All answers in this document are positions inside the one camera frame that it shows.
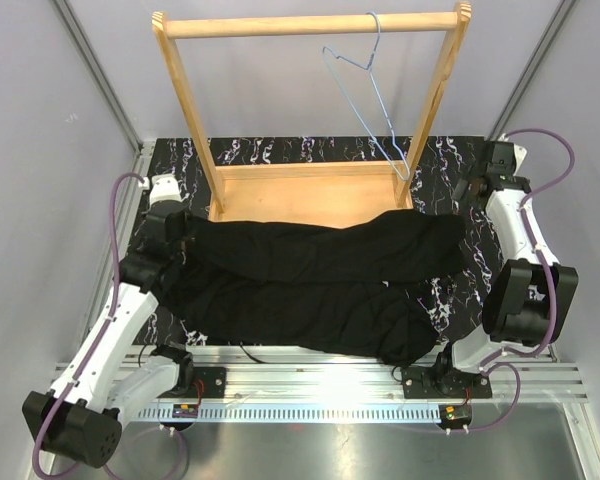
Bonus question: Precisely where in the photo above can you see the black trousers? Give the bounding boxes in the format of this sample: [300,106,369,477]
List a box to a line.
[158,209,466,366]

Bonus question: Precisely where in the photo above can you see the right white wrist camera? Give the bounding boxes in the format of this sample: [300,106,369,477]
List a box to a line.
[498,133,528,175]

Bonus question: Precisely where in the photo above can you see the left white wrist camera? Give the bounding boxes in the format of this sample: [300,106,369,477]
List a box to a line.
[138,174,182,208]

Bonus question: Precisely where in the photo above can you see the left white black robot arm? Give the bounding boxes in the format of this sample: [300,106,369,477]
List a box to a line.
[22,200,195,468]

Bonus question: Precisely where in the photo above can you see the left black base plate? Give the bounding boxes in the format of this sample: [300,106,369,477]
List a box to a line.
[172,367,228,399]

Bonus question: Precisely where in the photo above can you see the slotted grey cable duct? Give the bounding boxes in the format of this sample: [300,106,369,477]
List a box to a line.
[135,402,467,424]

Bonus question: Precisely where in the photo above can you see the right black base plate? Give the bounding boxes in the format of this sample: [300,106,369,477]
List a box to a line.
[401,366,493,400]

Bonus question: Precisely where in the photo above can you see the left aluminium frame post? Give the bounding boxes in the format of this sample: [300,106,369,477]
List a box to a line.
[50,0,144,155]

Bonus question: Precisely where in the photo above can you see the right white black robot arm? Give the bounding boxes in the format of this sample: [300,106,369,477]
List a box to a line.
[430,140,579,397]

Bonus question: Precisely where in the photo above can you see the light blue wire hanger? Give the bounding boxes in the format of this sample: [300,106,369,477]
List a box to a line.
[321,11,412,182]

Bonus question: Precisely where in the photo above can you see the aluminium frame post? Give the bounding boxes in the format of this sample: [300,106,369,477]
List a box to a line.
[50,0,144,155]
[487,0,579,140]

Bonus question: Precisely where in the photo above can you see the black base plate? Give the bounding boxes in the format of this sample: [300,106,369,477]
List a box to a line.
[172,367,228,399]
[401,366,493,400]

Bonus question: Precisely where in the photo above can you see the right aluminium frame post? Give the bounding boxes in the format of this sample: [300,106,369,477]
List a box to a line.
[487,0,579,140]

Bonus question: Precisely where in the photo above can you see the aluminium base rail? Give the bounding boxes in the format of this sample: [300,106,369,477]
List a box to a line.
[188,346,588,405]

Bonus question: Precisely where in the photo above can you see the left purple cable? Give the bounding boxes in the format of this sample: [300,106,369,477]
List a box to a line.
[32,172,189,479]

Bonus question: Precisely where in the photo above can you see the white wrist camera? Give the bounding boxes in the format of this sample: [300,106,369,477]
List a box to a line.
[498,133,528,175]
[138,174,182,208]

